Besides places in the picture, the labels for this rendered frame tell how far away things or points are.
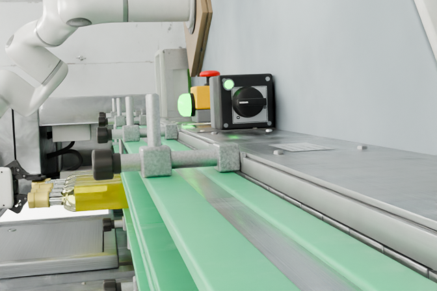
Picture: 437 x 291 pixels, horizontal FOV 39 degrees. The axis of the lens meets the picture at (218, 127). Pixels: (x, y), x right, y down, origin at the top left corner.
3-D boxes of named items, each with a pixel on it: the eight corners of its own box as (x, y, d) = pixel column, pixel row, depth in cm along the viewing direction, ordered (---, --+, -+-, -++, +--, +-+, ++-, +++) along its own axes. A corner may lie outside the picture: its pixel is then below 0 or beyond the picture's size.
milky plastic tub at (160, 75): (186, 128, 183) (157, 129, 181) (183, 52, 181) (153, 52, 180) (195, 130, 166) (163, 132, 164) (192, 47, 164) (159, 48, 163)
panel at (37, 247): (112, 200, 218) (12, 207, 212) (111, 191, 218) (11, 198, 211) (119, 268, 130) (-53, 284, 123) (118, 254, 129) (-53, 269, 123)
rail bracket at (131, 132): (177, 138, 104) (97, 142, 101) (175, 94, 103) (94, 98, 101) (181, 139, 100) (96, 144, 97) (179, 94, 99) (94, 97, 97)
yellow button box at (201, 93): (227, 120, 124) (191, 121, 123) (226, 82, 124) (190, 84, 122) (235, 121, 117) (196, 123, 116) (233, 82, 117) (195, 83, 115)
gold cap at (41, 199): (51, 206, 133) (30, 208, 132) (50, 189, 133) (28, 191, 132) (49, 208, 130) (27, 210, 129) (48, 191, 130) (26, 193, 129)
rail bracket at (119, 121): (148, 160, 162) (100, 163, 160) (145, 97, 161) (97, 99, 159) (149, 161, 159) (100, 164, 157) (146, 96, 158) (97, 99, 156)
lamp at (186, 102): (192, 115, 121) (177, 116, 121) (191, 93, 121) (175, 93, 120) (195, 116, 117) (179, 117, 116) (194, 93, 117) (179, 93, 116)
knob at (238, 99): (263, 117, 89) (268, 117, 85) (232, 118, 88) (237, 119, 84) (261, 85, 88) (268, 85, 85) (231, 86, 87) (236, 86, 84)
